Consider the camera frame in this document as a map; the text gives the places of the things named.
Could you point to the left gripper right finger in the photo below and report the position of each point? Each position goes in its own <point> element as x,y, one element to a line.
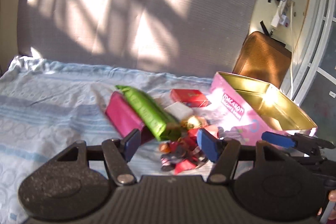
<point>224,153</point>

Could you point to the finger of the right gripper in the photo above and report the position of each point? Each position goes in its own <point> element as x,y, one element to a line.
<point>310,145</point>
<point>279,140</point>

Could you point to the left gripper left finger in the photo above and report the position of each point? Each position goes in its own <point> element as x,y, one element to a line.
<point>117,153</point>

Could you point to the magenta leather pouch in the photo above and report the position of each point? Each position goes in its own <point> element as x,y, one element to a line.
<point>125,119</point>

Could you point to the pink macaron biscuit tin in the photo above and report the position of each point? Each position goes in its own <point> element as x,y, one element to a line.
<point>250,107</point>

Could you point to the green snack packet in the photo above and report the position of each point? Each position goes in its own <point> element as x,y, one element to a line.
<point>161,124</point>

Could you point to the person's right hand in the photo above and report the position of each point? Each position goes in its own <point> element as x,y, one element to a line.
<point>331,212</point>

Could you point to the red candy wrappers pile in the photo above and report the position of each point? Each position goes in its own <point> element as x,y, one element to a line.
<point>184,154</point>

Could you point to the gold round ornament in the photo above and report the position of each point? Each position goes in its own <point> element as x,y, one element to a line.
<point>194,122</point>

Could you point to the white USB charger plug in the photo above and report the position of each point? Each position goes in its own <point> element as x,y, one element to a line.
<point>179,111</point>

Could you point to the red cigarette box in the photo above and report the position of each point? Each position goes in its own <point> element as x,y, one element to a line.
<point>190,97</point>

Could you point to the brown woven cushion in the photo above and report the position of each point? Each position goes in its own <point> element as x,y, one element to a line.
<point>263,58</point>

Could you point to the blue patterned bed sheet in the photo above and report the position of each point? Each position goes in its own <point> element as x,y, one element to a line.
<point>47,105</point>

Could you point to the white power strip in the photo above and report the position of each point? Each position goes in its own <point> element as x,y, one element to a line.
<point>284,14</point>

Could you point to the grey ribbed sofa backrest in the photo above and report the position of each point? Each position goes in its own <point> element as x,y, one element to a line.
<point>184,37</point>

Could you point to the white window frame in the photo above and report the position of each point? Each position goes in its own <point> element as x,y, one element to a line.
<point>312,46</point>

